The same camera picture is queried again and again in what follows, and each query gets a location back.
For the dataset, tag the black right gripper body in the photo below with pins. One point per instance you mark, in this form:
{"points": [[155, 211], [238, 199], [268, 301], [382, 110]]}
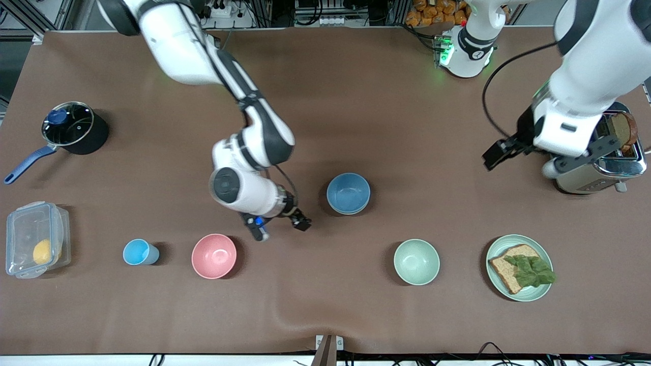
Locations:
{"points": [[289, 206]]}

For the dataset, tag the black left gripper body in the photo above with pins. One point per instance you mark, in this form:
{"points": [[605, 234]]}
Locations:
{"points": [[522, 133]]}

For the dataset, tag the blue bowl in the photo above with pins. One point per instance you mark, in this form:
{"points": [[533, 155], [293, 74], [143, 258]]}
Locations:
{"points": [[348, 190]]}

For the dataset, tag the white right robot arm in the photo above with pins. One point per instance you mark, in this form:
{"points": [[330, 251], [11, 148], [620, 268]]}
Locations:
{"points": [[178, 51]]}

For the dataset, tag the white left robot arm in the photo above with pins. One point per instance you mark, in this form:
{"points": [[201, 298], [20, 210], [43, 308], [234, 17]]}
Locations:
{"points": [[585, 76]]}

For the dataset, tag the pink bowl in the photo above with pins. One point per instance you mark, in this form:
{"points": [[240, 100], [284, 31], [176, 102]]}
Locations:
{"points": [[214, 256]]}

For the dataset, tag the cream and chrome toaster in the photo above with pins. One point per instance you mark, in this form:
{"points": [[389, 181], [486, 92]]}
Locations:
{"points": [[590, 184]]}

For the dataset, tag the toast slice in toaster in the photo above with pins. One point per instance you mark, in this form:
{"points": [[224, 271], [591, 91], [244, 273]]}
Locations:
{"points": [[624, 129]]}

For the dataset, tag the brown bread slice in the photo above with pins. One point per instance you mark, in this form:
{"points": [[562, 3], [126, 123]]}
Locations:
{"points": [[503, 269]]}

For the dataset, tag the green lettuce leaf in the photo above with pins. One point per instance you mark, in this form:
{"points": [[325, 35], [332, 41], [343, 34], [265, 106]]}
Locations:
{"points": [[531, 272]]}

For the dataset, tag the green plate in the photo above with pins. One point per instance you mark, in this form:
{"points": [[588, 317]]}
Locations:
{"points": [[539, 294]]}

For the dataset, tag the orange snack bag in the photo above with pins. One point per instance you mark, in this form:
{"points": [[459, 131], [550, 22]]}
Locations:
{"points": [[437, 12]]}

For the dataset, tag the blue cup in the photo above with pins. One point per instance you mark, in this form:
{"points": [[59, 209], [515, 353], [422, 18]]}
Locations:
{"points": [[137, 252]]}

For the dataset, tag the white power strip with plugs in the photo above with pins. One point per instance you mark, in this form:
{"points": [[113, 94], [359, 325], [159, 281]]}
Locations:
{"points": [[218, 10]]}

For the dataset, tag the glass pot lid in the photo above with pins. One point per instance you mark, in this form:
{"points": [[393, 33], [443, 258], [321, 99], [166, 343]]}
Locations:
{"points": [[71, 127]]}

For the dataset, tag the yellow lemon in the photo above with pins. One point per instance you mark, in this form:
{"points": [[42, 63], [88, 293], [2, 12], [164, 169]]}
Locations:
{"points": [[42, 251]]}

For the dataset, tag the clear plastic container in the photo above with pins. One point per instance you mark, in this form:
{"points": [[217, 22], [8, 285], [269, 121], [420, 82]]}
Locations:
{"points": [[23, 229]]}

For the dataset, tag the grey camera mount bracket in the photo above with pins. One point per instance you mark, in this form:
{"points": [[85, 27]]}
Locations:
{"points": [[328, 348]]}

